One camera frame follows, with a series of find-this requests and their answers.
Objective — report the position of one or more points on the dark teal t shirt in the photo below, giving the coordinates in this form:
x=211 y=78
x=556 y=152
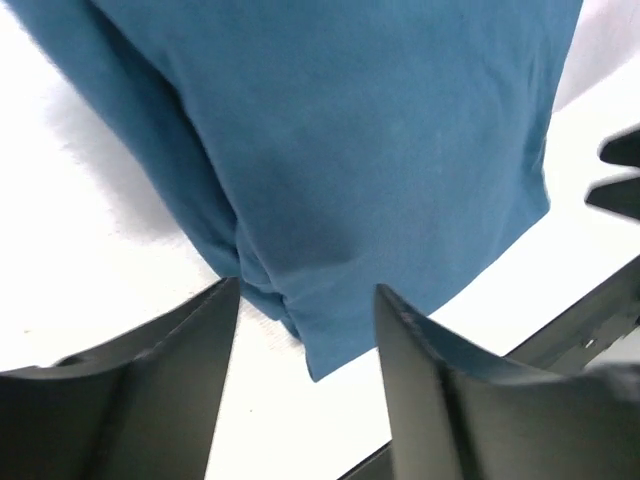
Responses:
x=317 y=149

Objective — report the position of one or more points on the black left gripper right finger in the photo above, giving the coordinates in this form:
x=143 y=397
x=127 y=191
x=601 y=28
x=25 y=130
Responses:
x=457 y=411

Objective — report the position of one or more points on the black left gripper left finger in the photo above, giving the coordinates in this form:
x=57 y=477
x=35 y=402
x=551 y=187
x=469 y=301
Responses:
x=143 y=405

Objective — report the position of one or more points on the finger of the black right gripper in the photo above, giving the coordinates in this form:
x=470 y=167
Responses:
x=620 y=197
x=623 y=149

